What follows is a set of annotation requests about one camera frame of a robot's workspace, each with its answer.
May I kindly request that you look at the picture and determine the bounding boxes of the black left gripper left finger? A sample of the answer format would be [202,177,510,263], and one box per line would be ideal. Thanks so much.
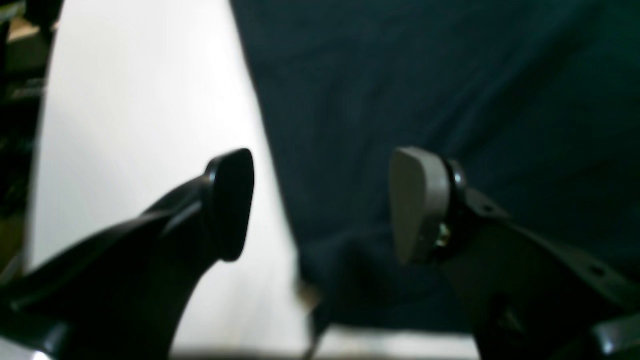
[0,148,255,360]

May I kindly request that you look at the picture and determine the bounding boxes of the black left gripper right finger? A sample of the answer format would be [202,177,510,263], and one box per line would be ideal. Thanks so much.
[389,146,640,360]

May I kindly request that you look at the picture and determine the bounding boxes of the black t-shirt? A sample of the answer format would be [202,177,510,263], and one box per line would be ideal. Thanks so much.
[230,0,640,335]

